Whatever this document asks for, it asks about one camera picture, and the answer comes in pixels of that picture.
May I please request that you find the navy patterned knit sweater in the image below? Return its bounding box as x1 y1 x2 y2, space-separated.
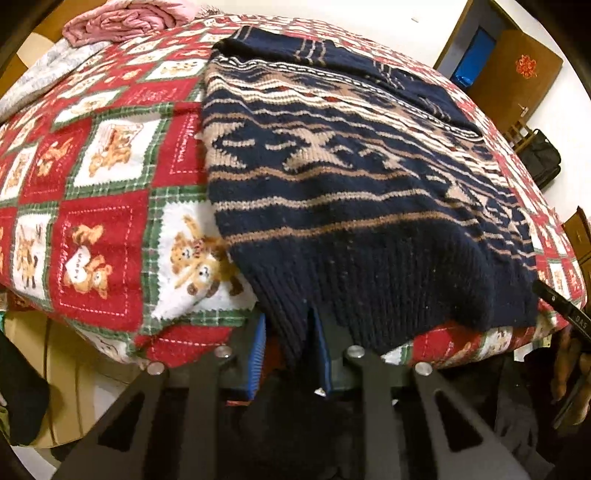
202 26 538 357

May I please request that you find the person's right hand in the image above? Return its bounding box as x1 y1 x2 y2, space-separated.
551 326 591 425

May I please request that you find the brown wooden cabinet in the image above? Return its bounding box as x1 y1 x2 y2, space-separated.
562 207 591 263

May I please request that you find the black bag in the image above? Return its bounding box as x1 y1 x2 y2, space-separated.
518 129 561 190

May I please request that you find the red christmas patchwork bedspread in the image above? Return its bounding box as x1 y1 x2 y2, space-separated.
1 14 587 366

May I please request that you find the wooden chair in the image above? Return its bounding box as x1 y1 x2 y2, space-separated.
503 120 534 153

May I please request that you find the brown wooden door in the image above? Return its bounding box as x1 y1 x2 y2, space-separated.
468 29 563 132

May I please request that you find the grey floral pillow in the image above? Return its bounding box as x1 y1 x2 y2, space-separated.
0 38 112 123

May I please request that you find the pink folded blanket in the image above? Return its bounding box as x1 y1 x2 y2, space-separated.
62 1 199 47

